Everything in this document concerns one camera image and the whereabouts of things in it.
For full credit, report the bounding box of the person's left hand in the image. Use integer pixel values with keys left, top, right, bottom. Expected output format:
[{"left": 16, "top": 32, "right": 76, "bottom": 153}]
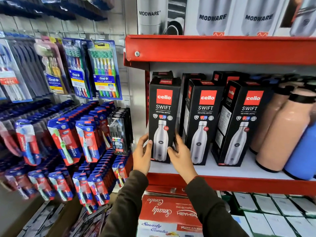
[{"left": 133, "top": 133, "right": 153, "bottom": 176}]

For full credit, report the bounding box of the person's right hand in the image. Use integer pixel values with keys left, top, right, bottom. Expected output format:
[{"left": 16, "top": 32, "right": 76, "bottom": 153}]
[{"left": 167, "top": 134, "right": 198, "bottom": 184}]

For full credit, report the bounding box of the black steel bottle box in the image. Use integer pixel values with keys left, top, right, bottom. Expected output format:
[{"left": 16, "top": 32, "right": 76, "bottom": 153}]
[
  {"left": 212, "top": 71, "right": 250, "bottom": 101},
  {"left": 211, "top": 80, "right": 272, "bottom": 167},
  {"left": 185, "top": 79, "right": 224, "bottom": 166},
  {"left": 149, "top": 77, "right": 182, "bottom": 164},
  {"left": 178, "top": 73, "right": 207, "bottom": 137},
  {"left": 152, "top": 71, "right": 174, "bottom": 81}
]

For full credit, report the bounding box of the person's left forearm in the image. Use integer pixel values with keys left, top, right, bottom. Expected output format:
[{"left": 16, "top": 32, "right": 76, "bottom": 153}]
[{"left": 100, "top": 170, "right": 149, "bottom": 237}]

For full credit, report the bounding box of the person's right forearm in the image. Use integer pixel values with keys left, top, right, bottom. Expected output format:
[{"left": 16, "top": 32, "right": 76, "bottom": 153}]
[{"left": 185, "top": 176, "right": 250, "bottom": 237}]

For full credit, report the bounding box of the row of black toothbrush packs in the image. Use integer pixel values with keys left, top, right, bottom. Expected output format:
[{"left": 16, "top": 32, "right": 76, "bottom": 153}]
[{"left": 107, "top": 107, "right": 134, "bottom": 156}]

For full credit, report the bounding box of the row of red blue toothbrush packets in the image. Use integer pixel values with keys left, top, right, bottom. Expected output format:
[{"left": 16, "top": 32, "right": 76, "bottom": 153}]
[
  {"left": 27, "top": 160, "right": 56, "bottom": 202},
  {"left": 75, "top": 101, "right": 116, "bottom": 163},
  {"left": 48, "top": 163, "right": 76, "bottom": 202},
  {"left": 72, "top": 155, "right": 99, "bottom": 215},
  {"left": 112, "top": 154, "right": 134, "bottom": 188},
  {"left": 87, "top": 149, "right": 118, "bottom": 206},
  {"left": 0, "top": 99, "right": 74, "bottom": 167},
  {"left": 0, "top": 155, "right": 39, "bottom": 201},
  {"left": 47, "top": 101, "right": 100, "bottom": 167}
]

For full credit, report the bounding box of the flat red box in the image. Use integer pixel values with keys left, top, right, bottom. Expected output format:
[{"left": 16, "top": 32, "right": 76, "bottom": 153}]
[{"left": 145, "top": 185, "right": 188, "bottom": 197}]

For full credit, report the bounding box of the red and white combo box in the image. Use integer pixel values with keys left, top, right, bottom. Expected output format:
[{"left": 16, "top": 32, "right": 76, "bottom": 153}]
[{"left": 136, "top": 194, "right": 205, "bottom": 237}]

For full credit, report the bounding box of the green multicolour toothbrush pack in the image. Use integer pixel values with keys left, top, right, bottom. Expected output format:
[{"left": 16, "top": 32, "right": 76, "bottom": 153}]
[{"left": 88, "top": 39, "right": 123, "bottom": 101}]

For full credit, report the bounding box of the pile of dark toothbrush packets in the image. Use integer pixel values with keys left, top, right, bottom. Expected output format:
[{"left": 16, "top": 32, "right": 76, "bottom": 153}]
[{"left": 16, "top": 201, "right": 113, "bottom": 237}]

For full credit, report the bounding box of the blue multicolour toothbrush pack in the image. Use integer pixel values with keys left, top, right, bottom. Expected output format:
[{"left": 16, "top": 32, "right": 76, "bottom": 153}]
[{"left": 62, "top": 38, "right": 94, "bottom": 100}]

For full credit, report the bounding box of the beige bottle with black band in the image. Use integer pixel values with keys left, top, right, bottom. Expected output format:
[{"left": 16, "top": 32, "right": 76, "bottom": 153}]
[
  {"left": 255, "top": 88, "right": 316, "bottom": 173},
  {"left": 249, "top": 81, "right": 304, "bottom": 155}
]

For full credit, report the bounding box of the stack of white green-edged boxes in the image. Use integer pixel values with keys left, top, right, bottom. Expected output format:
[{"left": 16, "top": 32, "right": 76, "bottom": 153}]
[{"left": 218, "top": 191, "right": 316, "bottom": 237}]

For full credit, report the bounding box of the yellow label toothbrush pack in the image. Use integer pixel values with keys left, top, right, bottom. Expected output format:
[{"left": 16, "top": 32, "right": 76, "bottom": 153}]
[{"left": 34, "top": 37, "right": 68, "bottom": 95}]

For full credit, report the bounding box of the blue bottle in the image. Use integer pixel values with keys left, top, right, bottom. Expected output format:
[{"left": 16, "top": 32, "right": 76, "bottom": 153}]
[{"left": 283, "top": 121, "right": 316, "bottom": 181}]

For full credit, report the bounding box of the white box with silver flask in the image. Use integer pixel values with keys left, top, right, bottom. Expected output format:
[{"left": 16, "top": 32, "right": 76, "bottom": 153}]
[{"left": 136, "top": 0, "right": 187, "bottom": 35}]

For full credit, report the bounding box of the white bottle box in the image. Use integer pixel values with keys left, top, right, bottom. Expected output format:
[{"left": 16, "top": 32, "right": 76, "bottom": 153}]
[
  {"left": 184, "top": 0, "right": 235, "bottom": 36},
  {"left": 227, "top": 0, "right": 290, "bottom": 37}
]

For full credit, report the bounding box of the grey toothbrush pack red label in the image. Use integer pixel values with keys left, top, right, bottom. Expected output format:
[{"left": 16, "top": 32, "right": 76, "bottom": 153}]
[{"left": 0, "top": 38, "right": 50, "bottom": 103}]

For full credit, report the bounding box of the row of dark blue packets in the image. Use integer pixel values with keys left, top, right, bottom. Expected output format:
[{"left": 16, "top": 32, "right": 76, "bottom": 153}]
[{"left": 0, "top": 0, "right": 115, "bottom": 22}]

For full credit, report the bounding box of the white box with striped flask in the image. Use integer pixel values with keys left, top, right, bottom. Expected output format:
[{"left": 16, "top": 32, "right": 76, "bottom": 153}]
[{"left": 274, "top": 0, "right": 316, "bottom": 37}]

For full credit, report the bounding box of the white wire grid panel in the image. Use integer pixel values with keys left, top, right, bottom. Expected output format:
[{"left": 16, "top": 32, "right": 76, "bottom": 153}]
[{"left": 0, "top": 14, "right": 130, "bottom": 109}]

